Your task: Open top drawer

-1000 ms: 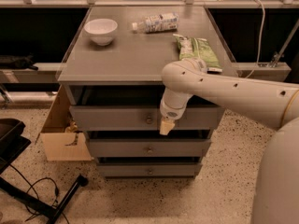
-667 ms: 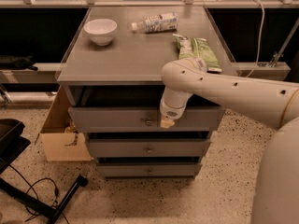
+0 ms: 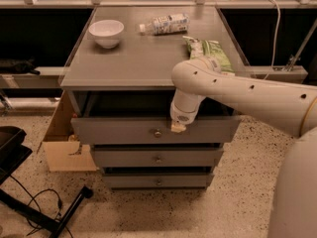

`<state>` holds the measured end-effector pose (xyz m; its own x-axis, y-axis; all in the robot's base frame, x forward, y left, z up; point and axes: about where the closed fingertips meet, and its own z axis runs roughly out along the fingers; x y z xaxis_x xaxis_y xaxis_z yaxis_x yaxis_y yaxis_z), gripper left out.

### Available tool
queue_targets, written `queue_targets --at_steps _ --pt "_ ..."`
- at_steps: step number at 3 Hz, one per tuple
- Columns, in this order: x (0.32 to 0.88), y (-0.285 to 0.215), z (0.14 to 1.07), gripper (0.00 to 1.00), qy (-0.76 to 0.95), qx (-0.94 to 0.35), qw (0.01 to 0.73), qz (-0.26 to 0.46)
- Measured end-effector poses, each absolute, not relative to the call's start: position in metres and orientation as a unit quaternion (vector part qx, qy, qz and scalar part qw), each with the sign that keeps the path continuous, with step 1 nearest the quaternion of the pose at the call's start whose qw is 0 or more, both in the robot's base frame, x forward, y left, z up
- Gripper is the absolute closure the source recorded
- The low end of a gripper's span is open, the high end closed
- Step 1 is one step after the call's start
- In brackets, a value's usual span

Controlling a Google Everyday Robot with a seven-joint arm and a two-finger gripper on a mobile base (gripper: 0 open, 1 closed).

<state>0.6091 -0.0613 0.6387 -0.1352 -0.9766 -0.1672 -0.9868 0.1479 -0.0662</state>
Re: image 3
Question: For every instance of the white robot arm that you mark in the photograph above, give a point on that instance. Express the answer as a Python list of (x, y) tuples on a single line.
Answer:
[(289, 107)]

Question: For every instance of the grey middle drawer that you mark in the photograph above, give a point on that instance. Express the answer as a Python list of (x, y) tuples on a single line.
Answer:
[(136, 158)]

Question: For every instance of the cardboard box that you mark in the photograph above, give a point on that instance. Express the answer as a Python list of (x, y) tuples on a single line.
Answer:
[(63, 149)]

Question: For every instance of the grey top drawer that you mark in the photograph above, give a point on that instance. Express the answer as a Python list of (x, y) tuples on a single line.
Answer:
[(155, 130)]

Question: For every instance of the white ceramic bowl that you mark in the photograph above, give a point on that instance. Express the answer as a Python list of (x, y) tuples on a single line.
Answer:
[(106, 33)]

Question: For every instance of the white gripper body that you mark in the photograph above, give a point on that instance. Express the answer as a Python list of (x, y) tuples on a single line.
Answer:
[(181, 116)]

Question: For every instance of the black cloth on shelf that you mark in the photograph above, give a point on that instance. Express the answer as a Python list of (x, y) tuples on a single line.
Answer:
[(18, 66)]

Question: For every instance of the grey drawer cabinet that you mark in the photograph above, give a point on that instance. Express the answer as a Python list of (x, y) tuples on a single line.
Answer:
[(133, 79)]

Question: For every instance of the grey drawer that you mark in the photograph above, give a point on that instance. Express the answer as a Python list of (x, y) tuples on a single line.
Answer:
[(155, 130), (136, 158), (159, 181)]

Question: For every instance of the black chair base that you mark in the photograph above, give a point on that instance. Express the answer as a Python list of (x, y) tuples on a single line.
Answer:
[(12, 155)]

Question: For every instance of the grey bottom drawer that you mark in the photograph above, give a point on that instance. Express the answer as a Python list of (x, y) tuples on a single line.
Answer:
[(159, 181)]

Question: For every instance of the clear plastic bottle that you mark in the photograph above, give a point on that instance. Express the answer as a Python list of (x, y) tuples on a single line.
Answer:
[(164, 25)]

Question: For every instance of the green snack bag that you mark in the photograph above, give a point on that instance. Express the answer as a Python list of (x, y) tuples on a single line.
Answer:
[(199, 48)]

